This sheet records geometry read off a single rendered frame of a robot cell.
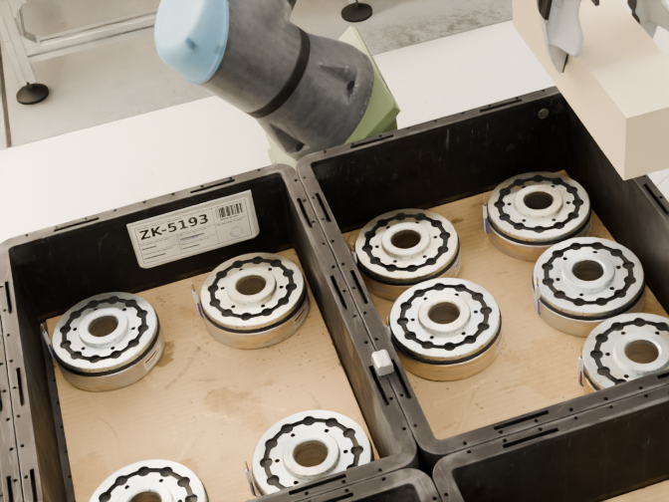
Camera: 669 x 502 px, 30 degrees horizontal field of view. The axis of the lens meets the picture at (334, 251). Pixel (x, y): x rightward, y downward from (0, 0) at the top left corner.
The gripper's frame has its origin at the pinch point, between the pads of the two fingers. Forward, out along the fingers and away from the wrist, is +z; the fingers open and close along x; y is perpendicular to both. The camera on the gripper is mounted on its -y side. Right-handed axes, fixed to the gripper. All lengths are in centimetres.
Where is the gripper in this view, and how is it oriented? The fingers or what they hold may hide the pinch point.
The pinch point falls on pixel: (598, 44)
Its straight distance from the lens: 106.3
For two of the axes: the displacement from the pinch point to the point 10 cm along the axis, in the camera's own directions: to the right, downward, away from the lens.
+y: 2.5, 6.3, -7.3
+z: 1.2, 7.3, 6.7
